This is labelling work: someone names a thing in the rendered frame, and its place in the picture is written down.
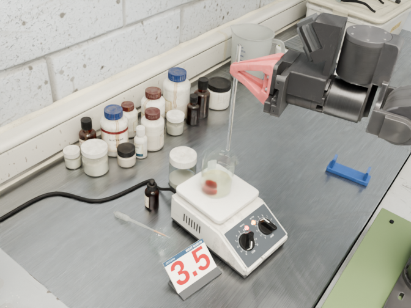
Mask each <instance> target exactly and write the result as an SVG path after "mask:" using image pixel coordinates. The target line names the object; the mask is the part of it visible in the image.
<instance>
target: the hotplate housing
mask: <svg viewBox="0 0 411 308"><path fill-rule="evenodd" d="M262 204H265V202H264V201H263V200H262V199H261V198H259V197H257V198H256V199H254V200H253V201H252V202H250V203H249V204H248V205H246V206H245V207H243V208H242V209H241V210H240V211H238V212H237V213H236V214H234V215H233V216H231V217H230V218H229V219H228V220H226V221H225V222H224V223H222V224H217V223H215V222H214V221H212V220H211V219H210V218H208V217H207V216H206V215H205V214H204V213H202V212H201V211H199V210H198V209H197V208H195V207H194V206H192V204H190V203H189V202H187V201H186V200H185V199H184V198H182V197H181V196H180V195H178V194H177V193H175V194H174V195H172V201H171V217H172V220H173V221H175V222H176V223H177V224H178V225H180V226H181V227H182V228H183V229H185V230H186V231H187V232H188V233H189V234H190V235H192V236H193V237H195V238H196V239H197V240H200V239H201V238H202V239H203V241H204V243H205V245H206V246H207V248H208V249H209V250H210V251H212V252H213V253H214V254H215V255H216V256H218V257H219V258H220V259H222V261H224V262H225V263H226V264H228V265H229V266H230V267H231V268H232V269H234V270H235V271H236V272H237V273H239V274H240V275H241V276H242V277H243V278H246V277H247V276H248V275H249V274H250V273H251V272H252V271H254V270H255V269H256V268H257V267H258V266H259V265H260V264H261V263H262V262H263V261H264V260H266V259H267V258H268V257H269V256H270V255H271V254H272V253H274V252H275V251H276V250H277V249H278V248H279V247H280V246H281V245H282V244H283V243H285V241H286V240H287V232H286V231H285V230H284V228H283V227H282V225H281V224H280V223H279V222H278V220H277V219H276V218H275V216H274V215H273V213H272V212H271V211H270V209H269V208H268V206H267V205H266V204H265V206H266V207H267V208H268V210H269V211H270V212H271V214H272V215H273V217H274V218H275V219H276V221H277V222H278V224H279V225H280V226H281V228H282V229H283V230H284V231H285V233H286V235H285V236H284V237H283V238H282V239H280V240H279V242H277V243H276V244H275V245H274V246H273V247H271V248H270V249H269V250H268V251H267V252H266V253H265V254H264V255H263V256H262V257H260V258H259V259H258V260H257V261H255V262H254V263H253V264H252V265H251V266H250V267H249V268H248V267H247V266H246V265H245V264H244V262H243V261H242V259H241V258H240V257H239V255H238V253H236V251H235V249H234V248H233V247H232V245H231V244H230V242H229V241H228V240H227V238H226V237H225V235H224V234H225V233H226V232H227V231H228V230H230V229H231V228H233V227H234V226H235V225H236V224H238V223H239V222H240V221H241V220H243V219H244V218H246V217H247V216H248V215H249V214H251V213H252V212H253V211H254V210H256V209H257V208H259V207H260V206H261V205H262Z"/></svg>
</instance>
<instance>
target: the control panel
mask: <svg viewBox="0 0 411 308"><path fill-rule="evenodd" d="M262 218H267V219H269V220H270V221H271V222H272V223H273V224H274V225H276V226H277V229H276V230H275V231H273V232H272V233H271V234H269V235H265V234H263V233H262V232H261V231H260V230H259V226H258V224H259V221H260V220H261V219H262ZM252 221H255V222H256V223H255V224H252ZM245 226H248V227H249V229H248V230H246V229H245ZM250 231H252V232H254V240H255V246H254V248H253V249H252V250H250V251H246V250H244V249H242V247H241V246H240V243H239V238H240V236H241V235H242V234H244V233H248V232H250ZM224 235H225V237H226V238H227V240H228V241H229V242H230V244H231V245H232V247H233V248H234V249H235V251H236V253H238V255H239V257H240V258H241V259H242V261H243V262H244V264H245V265H246V266H247V267H248V268H249V267H250V266H251V265H252V264H253V263H254V262H255V261H257V260H258V259H259V258H260V257H262V256H263V255H264V254H265V253H266V252H267V251H268V250H269V249H270V248H271V247H273V246H274V245H275V244H276V243H277V242H279V240H280V239H282V238H283V237H284V236H285V235H286V233H285V231H284V230H283V229H282V228H281V226H280V225H279V224H278V222H277V221H276V219H275V218H274V217H273V215H272V214H271V212H270V211H269V210H268V208H267V207H266V206H265V204H262V205H261V206H260V207H259V208H257V209H256V210H254V211H253V212H252V213H251V214H249V215H248V216H247V217H246V218H244V219H243V220H241V221H240V222H239V223H238V224H236V225H235V226H234V227H233V228H231V229H230V230H228V231H227V232H226V233H225V234H224Z"/></svg>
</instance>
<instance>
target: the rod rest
mask: <svg viewBox="0 0 411 308"><path fill-rule="evenodd" d="M337 157H338V155H337V154H336V155H335V157H334V158H333V160H332V161H330V162H329V164H328V166H327V168H326V171H328V172H331V173H333V174H336V175H339V176H340V177H343V178H346V179H348V180H351V181H353V182H356V183H359V184H361V185H363V186H367V185H368V183H369V181H370V178H371V176H370V175H369V172H370V170H371V167H368V170H367V172H366V173H365V174H364V173H362V172H360V171H357V170H355V169H352V168H349V167H347V166H344V165H342V164H339V163H336V160H337Z"/></svg>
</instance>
